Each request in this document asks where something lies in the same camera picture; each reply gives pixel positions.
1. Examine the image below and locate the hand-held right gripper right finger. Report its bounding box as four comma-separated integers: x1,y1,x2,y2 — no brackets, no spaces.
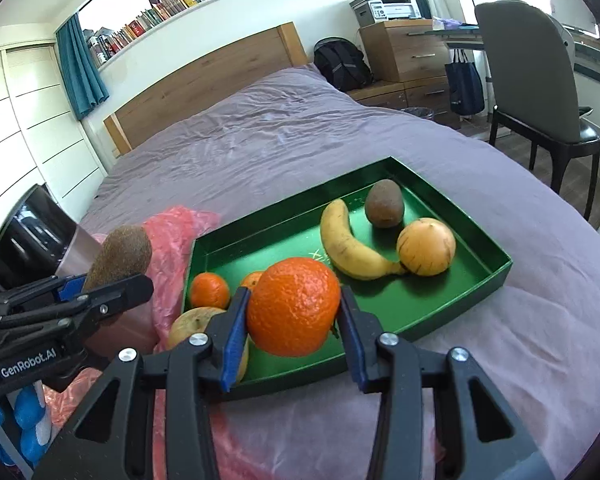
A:
337,285,556,480

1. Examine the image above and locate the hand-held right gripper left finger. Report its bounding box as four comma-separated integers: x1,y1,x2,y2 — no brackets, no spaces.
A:
32,285,253,480

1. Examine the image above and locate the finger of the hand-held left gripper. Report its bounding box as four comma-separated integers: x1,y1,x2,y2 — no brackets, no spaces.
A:
0,274,90,313
0,273,155,348

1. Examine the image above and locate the brown kiwi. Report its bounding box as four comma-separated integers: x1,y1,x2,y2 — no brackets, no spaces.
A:
81,225,153,293
364,179,406,229

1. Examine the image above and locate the yellow green apple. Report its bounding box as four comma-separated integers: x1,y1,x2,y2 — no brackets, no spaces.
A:
167,306,251,383

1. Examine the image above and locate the green tray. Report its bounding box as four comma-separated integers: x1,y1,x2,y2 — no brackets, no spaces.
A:
180,156,513,401

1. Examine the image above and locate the large orange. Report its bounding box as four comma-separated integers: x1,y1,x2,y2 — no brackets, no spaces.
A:
246,256,342,358

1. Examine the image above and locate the pink plastic bag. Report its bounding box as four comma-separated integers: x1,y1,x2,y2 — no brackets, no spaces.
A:
45,205,261,480

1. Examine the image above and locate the yellow banana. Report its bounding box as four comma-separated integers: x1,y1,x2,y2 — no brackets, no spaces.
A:
320,198,408,281

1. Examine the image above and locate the yellow striped round fruit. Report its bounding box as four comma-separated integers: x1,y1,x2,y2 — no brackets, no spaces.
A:
396,217,457,277

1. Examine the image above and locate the blue and white object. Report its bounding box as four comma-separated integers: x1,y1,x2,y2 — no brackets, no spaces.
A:
0,380,51,466

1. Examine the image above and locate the white wardrobe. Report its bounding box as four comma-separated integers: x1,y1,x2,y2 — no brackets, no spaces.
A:
0,45,108,241

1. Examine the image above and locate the wooden headboard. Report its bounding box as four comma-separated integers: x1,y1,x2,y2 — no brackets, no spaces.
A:
103,21,311,156

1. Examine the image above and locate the bed with purple sheet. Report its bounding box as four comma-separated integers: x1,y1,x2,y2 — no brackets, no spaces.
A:
77,62,600,480

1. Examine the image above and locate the teal curtain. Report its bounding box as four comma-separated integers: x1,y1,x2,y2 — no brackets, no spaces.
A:
55,12,110,121

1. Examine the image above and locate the black backpack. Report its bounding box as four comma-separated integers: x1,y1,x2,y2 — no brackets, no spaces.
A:
313,36,373,92

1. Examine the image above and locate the navy tote bag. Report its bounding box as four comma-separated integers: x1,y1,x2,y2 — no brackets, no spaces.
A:
444,50,486,116

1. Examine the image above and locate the wooden drawer cabinet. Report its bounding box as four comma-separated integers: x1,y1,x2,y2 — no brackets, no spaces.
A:
358,19,453,83

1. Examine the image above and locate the grey chair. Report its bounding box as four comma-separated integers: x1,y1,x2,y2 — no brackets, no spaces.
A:
474,1,600,221

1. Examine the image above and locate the desk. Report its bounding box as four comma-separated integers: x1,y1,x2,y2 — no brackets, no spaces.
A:
422,22,496,126

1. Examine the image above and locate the white printer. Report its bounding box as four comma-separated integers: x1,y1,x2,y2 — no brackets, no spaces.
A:
350,0,423,26

